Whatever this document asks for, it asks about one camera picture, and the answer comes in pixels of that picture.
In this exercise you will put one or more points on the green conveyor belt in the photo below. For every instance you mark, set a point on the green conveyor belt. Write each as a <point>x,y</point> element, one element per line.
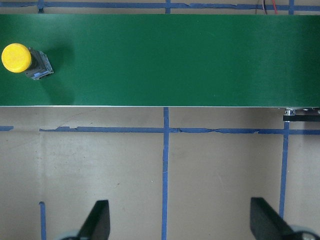
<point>166,60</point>

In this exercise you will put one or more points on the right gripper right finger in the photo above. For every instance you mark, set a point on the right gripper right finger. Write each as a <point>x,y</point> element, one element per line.
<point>265,223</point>

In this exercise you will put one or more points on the yellow push button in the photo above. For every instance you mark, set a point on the yellow push button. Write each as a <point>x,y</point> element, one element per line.
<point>17,58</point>

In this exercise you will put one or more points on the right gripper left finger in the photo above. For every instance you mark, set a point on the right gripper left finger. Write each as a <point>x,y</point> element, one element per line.
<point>97,225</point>

